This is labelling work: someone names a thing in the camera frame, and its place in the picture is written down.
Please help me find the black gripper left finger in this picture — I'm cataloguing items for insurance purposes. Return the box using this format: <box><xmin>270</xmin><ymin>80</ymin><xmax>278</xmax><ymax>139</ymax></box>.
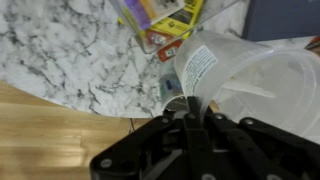
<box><xmin>89</xmin><ymin>95</ymin><xmax>198</xmax><ymax>180</ymax></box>

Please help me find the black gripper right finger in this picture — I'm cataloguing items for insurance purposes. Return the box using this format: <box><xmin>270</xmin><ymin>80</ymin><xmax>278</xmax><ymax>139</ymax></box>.
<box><xmin>195</xmin><ymin>97</ymin><xmax>320</xmax><ymax>180</ymax></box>

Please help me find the translucent plastic measuring cup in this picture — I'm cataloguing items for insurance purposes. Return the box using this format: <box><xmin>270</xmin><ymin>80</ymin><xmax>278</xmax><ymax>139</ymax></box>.
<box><xmin>173</xmin><ymin>29</ymin><xmax>320</xmax><ymax>145</ymax></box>

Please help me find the dark blue cardboard box container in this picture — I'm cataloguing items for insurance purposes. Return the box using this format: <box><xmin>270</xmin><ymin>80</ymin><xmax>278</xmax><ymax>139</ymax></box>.
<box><xmin>241</xmin><ymin>0</ymin><xmax>320</xmax><ymax>43</ymax></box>

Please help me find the small clear glass jar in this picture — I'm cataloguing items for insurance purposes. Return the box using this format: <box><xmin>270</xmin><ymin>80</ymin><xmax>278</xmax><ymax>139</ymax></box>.
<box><xmin>159</xmin><ymin>72</ymin><xmax>186</xmax><ymax>113</ymax></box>

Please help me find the clear plastic battery box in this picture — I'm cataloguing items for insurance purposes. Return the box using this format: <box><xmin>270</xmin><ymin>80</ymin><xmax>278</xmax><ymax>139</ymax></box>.
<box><xmin>109</xmin><ymin>0</ymin><xmax>242</xmax><ymax>63</ymax></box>

